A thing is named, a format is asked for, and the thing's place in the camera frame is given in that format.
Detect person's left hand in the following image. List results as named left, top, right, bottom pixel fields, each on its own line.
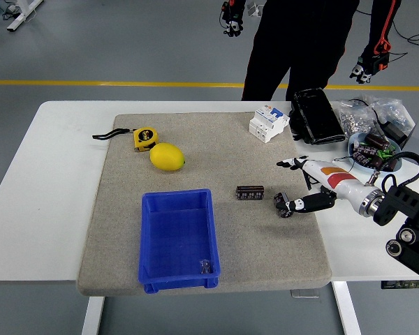
left=348, top=55, right=375, bottom=85

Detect person's right hand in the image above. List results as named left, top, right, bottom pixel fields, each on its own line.
left=223, top=14, right=245, bottom=38

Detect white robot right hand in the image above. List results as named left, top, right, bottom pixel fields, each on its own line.
left=274, top=156, right=374, bottom=220

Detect blue plastic box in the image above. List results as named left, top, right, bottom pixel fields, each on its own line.
left=138, top=188, right=221, bottom=295

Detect black orange wrist tracker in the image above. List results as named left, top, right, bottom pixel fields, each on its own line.
left=369, top=51, right=392, bottom=75

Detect white floor stand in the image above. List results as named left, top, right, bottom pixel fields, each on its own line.
left=246, top=1, right=266, bottom=17

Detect clear bag of metal nuts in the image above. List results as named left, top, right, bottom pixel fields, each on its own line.
left=337, top=99, right=375, bottom=136

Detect clear bag of screws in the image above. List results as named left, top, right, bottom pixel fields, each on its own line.
left=359, top=94, right=416, bottom=128

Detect green plastic connector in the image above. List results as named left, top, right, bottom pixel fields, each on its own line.
left=377, top=147, right=398, bottom=161

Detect light blue bowl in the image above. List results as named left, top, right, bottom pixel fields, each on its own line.
left=348, top=131, right=404, bottom=175

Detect black glossy case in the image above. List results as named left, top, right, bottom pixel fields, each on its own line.
left=288, top=87, right=346, bottom=146

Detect person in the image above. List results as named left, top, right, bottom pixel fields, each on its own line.
left=220, top=0, right=399, bottom=102

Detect black power adapter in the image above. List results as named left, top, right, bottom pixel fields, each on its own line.
left=383, top=120, right=412, bottom=147

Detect white circuit breaker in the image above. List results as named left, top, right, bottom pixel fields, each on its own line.
left=249, top=106, right=291, bottom=144

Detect white table leg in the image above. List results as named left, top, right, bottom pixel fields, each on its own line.
left=80, top=296, right=105, bottom=335
left=331, top=281, right=362, bottom=335

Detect grey-brown mat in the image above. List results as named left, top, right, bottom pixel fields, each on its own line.
left=75, top=112, right=332, bottom=297

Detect yellow tape measure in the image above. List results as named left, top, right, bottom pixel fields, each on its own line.
left=92, top=127, right=159, bottom=153

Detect yellow lemon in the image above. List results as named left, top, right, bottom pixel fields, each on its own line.
left=149, top=142, right=186, bottom=172

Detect thin black wire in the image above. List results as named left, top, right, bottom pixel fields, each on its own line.
left=332, top=156, right=358, bottom=174

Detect black floor cable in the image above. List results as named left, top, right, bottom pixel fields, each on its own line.
left=390, top=20, right=419, bottom=53

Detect metal bracket under table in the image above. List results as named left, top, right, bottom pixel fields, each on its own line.
left=290, top=288, right=321, bottom=299

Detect white desk frame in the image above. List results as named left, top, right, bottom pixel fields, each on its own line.
left=6, top=0, right=45, bottom=33

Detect grey cable bundle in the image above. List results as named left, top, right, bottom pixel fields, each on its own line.
left=0, top=1, right=20, bottom=19

